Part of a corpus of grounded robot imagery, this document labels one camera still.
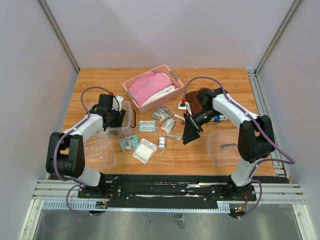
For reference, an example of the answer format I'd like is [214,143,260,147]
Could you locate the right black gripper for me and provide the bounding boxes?
[182,108,221,145]

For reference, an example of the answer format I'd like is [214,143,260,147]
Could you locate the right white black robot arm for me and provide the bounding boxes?
[182,88,275,200]

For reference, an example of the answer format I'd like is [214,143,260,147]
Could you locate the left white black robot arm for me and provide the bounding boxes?
[45,93,126,198]

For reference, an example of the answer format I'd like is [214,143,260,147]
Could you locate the clear plastic medicine box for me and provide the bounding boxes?
[93,95,134,140]

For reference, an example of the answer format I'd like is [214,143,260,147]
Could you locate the thin white sachet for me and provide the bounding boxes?
[165,134,181,141]

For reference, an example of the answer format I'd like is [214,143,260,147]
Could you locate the white cotton swab wrapper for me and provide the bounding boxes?
[174,114,185,121]

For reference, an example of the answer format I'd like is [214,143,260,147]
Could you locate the white swab packets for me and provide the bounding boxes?
[161,117,176,134]

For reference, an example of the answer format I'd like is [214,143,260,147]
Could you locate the small bandage roll packet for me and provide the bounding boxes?
[158,135,166,151]

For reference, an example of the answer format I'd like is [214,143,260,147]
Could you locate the white blue pill bottle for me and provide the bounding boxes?
[211,115,228,122]

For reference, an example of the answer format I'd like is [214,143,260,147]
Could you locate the teal plaster packet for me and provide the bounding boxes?
[119,135,139,152]

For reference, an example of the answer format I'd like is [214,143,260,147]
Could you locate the green white bandage packet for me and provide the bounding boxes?
[150,105,176,123]

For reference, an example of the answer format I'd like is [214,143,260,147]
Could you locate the pink plastic basket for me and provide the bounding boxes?
[122,64,184,114]

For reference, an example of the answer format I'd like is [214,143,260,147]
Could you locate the brown towel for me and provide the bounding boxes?
[185,87,210,115]

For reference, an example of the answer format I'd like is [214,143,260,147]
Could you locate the clear box lid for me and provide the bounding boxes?
[207,128,241,167]

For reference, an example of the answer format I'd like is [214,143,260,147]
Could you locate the pink folded cloth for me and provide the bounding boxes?
[128,71,173,107]

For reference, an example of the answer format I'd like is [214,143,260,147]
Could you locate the white gauze pad packet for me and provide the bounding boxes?
[132,138,158,165]

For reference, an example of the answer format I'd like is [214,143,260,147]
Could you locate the clear divided tray insert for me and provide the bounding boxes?
[84,138,116,171]

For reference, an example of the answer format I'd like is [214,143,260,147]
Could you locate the white folded cloth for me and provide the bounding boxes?
[141,85,175,107]

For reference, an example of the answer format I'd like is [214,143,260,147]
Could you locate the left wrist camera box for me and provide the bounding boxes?
[111,95,124,112]

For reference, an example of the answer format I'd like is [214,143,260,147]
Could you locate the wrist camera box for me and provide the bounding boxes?
[177,101,190,111]
[111,95,124,112]

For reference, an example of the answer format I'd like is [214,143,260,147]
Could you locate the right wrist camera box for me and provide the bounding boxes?
[177,101,190,111]

